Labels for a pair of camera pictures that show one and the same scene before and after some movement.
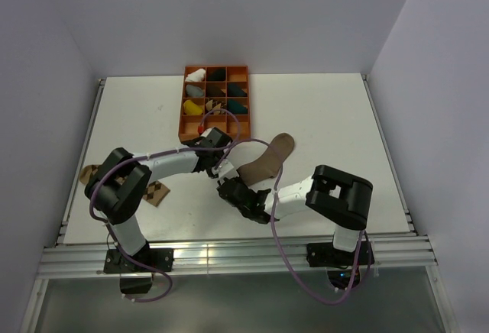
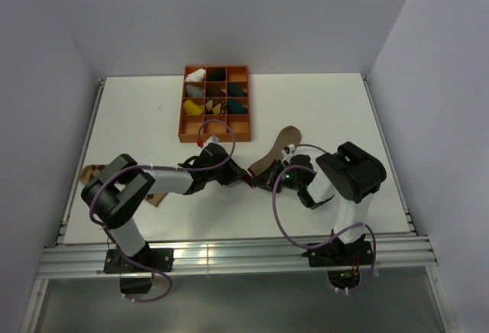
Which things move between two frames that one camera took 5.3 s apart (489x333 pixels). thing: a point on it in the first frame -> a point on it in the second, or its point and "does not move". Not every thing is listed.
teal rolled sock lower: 236,108 does not move
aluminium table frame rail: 246,256 does not move
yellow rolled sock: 191,108 does not move
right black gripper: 237,179 -> 266,179
